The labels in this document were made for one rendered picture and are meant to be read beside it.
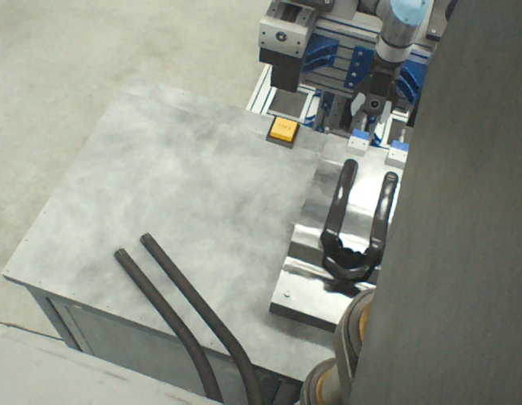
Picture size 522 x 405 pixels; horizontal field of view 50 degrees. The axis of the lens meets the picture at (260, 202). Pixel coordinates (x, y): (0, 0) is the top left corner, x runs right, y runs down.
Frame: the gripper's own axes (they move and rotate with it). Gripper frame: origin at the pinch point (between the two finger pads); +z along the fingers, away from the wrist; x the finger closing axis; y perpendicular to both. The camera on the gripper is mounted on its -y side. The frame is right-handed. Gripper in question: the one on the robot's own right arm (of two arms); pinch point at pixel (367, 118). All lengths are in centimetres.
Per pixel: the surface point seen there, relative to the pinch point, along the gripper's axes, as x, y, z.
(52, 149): 125, 22, 101
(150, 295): 34, -56, 16
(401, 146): -11.1, 3.8, 10.5
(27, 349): 28, -87, -46
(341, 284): -6.0, -38.2, 15.0
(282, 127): 21.3, 3.6, 17.2
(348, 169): 0.3, -6.9, 12.7
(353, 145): 1.0, -1.6, 9.2
